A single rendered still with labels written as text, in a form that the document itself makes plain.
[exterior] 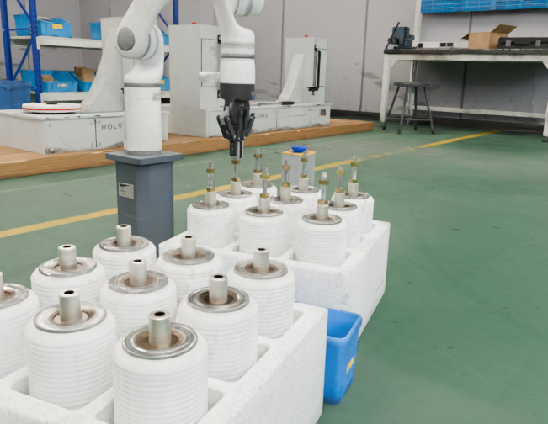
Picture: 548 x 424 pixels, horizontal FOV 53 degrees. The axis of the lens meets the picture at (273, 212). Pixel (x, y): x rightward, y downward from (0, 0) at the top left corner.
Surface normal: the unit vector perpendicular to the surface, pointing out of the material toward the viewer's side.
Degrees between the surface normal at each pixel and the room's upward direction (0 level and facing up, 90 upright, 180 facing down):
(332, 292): 90
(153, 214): 90
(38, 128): 90
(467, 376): 0
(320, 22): 90
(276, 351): 0
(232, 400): 0
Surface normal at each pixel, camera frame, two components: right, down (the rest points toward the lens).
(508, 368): 0.03, -0.97
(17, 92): 0.83, 0.19
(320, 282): -0.37, 0.22
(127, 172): -0.59, 0.25
